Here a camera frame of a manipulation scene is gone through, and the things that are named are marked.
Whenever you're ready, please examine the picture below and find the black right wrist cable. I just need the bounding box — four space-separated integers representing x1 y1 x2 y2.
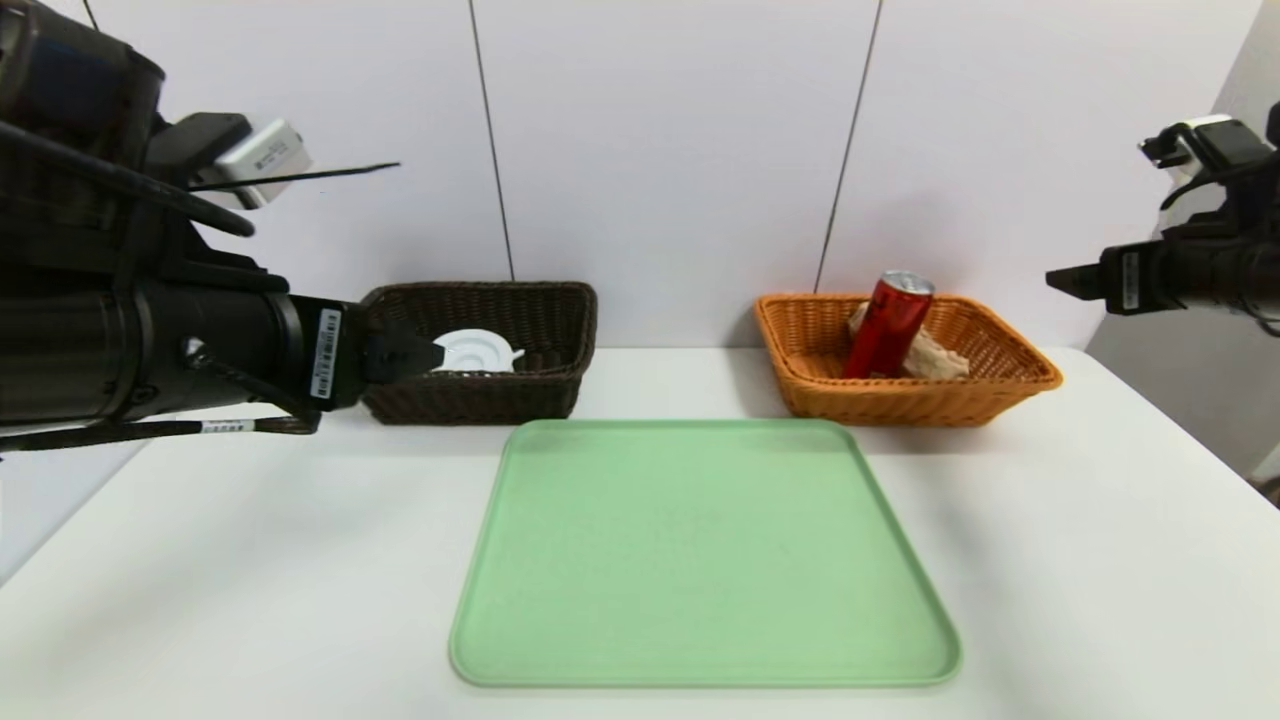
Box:
1160 158 1263 213

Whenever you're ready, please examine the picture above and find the white tape roll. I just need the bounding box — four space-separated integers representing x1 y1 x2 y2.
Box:
432 329 526 375

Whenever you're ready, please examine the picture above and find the light green plastic tray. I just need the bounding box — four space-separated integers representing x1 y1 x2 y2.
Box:
450 418 963 688

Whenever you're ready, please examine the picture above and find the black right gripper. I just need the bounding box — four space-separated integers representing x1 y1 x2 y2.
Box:
1045 238 1241 315

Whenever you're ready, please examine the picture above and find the red soda can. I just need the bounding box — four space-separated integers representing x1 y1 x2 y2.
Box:
840 270 936 381

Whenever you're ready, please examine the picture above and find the black left wrist camera cable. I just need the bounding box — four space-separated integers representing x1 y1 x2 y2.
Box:
0 412 323 453

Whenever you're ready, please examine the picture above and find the dark brown wicker basket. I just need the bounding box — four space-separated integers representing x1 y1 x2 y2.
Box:
355 281 599 426

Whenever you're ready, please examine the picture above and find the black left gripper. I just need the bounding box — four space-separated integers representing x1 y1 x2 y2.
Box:
164 282 446 414

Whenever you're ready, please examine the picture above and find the thin black cable tie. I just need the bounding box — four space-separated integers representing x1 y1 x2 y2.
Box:
188 161 402 193

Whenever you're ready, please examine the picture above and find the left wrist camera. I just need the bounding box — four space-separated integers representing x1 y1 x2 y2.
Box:
150 112 314 212

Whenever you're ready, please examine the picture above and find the striped bread loaf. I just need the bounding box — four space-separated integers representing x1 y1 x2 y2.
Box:
847 300 972 382

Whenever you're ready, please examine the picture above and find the orange wicker basket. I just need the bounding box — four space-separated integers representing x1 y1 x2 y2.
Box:
753 293 1063 429

